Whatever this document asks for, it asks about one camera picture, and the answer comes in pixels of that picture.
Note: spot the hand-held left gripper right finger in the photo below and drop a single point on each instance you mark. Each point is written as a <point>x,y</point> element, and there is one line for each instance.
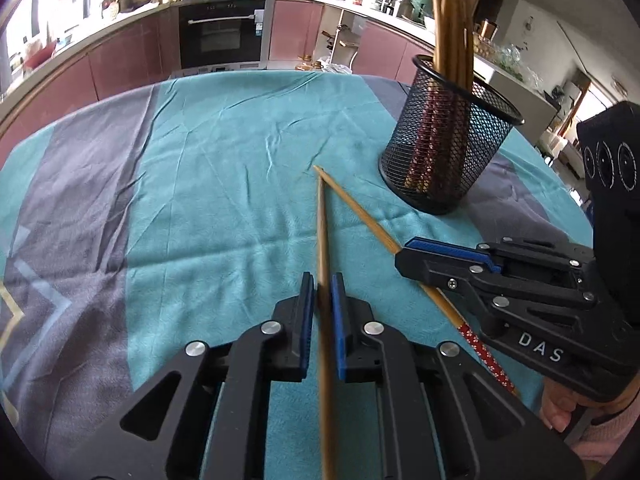
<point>340,330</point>

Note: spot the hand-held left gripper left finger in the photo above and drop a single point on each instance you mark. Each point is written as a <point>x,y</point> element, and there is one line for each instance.
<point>307,325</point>

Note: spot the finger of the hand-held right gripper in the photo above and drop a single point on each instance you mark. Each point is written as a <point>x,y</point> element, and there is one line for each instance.
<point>430,270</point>
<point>450,250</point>

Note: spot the wooden chopstick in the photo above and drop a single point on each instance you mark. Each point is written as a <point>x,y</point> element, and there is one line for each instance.
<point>360,210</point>
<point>324,240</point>

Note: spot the black mesh holder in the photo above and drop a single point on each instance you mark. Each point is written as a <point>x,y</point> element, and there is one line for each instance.
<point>480,160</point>

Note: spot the bunch of wooden chopsticks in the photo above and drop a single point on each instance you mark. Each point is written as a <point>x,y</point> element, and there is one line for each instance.
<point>452,20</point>

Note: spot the person's right forearm pink sleeve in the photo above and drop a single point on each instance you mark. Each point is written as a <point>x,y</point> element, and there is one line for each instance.
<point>610,430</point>

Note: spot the person's right hand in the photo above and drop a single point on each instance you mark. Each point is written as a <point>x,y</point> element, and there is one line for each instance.
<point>555,407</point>

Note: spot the teal and grey tablecloth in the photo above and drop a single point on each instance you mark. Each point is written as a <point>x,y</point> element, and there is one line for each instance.
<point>200,185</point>

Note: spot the clear plastic bag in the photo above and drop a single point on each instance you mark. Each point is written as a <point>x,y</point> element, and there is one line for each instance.
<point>341,68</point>

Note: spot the pink lower cabinets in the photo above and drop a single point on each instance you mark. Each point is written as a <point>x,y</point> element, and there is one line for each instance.
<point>300,30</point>
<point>100,65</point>

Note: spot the black built-in oven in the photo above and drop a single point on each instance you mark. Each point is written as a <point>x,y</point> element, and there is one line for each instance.
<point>222,35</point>

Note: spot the pink bowl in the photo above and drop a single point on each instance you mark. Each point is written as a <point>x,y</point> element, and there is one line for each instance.
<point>41,55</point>

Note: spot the kitchen window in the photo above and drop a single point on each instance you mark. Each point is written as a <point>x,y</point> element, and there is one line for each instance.
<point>45,0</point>

